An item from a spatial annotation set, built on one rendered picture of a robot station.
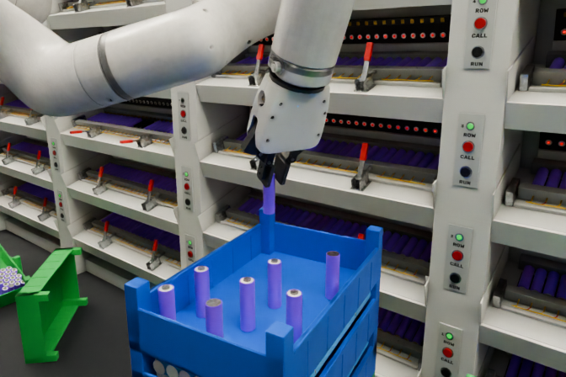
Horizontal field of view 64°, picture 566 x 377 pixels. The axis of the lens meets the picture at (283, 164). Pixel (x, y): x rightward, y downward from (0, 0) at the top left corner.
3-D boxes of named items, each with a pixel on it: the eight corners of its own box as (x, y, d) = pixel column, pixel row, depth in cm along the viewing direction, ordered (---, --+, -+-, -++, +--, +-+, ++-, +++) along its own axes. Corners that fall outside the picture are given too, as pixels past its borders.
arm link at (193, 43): (159, 63, 71) (349, 7, 65) (125, 111, 58) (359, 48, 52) (132, 7, 66) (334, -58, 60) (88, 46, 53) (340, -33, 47)
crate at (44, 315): (25, 364, 121) (56, 362, 122) (14, 295, 116) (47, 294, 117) (62, 304, 149) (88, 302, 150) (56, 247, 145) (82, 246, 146)
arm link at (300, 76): (288, 71, 52) (282, 93, 54) (348, 69, 57) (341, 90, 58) (257, 40, 58) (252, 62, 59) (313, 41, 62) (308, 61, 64)
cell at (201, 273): (204, 320, 56) (202, 272, 54) (193, 315, 57) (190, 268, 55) (213, 312, 57) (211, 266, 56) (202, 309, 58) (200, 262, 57)
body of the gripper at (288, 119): (279, 85, 53) (260, 161, 60) (347, 82, 58) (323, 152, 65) (252, 57, 58) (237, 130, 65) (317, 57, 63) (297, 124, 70)
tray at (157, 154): (178, 171, 123) (168, 139, 119) (64, 145, 159) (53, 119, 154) (227, 140, 137) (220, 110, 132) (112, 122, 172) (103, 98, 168)
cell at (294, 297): (297, 349, 50) (297, 297, 49) (283, 344, 51) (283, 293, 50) (304, 340, 52) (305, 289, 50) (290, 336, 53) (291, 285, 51)
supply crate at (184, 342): (285, 414, 42) (285, 337, 40) (128, 347, 51) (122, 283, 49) (381, 277, 67) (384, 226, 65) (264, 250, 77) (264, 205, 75)
